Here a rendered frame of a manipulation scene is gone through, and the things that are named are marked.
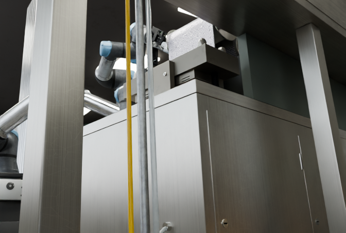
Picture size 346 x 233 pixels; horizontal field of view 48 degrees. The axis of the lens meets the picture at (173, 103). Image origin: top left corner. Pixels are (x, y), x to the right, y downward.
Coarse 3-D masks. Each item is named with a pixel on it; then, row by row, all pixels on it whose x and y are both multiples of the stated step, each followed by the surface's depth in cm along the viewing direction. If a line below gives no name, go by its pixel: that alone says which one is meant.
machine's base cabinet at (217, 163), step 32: (192, 96) 105; (160, 128) 112; (192, 128) 103; (224, 128) 109; (256, 128) 120; (288, 128) 135; (96, 160) 133; (160, 160) 110; (192, 160) 101; (224, 160) 105; (256, 160) 115; (288, 160) 128; (96, 192) 129; (160, 192) 107; (192, 192) 98; (224, 192) 101; (256, 192) 111; (288, 192) 123; (320, 192) 138; (96, 224) 126; (160, 224) 105; (192, 224) 96; (224, 224) 97; (256, 224) 107; (288, 224) 118; (320, 224) 132
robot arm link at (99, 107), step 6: (84, 90) 190; (84, 96) 188; (90, 96) 188; (96, 96) 189; (84, 102) 188; (90, 102) 186; (96, 102) 186; (102, 102) 185; (108, 102) 185; (90, 108) 188; (96, 108) 185; (102, 108) 184; (108, 108) 183; (114, 108) 182; (102, 114) 186; (108, 114) 183
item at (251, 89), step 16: (240, 48) 132; (256, 48) 134; (272, 48) 143; (240, 64) 131; (256, 64) 131; (272, 64) 139; (288, 64) 149; (256, 80) 129; (272, 80) 136; (288, 80) 145; (256, 96) 126; (272, 96) 133; (288, 96) 141; (304, 96) 151; (336, 96) 174; (304, 112) 147; (336, 112) 169
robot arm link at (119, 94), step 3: (120, 87) 172; (123, 87) 170; (117, 90) 172; (120, 90) 170; (123, 90) 169; (114, 93) 174; (117, 93) 172; (120, 93) 170; (123, 93) 169; (114, 96) 174; (117, 96) 172; (120, 96) 170; (123, 96) 169; (117, 99) 172; (120, 99) 169; (123, 99) 168
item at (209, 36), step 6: (210, 30) 142; (198, 36) 146; (204, 36) 144; (210, 36) 141; (186, 42) 150; (192, 42) 148; (210, 42) 141; (180, 48) 152; (186, 48) 150; (192, 48) 147; (174, 54) 154; (180, 54) 152
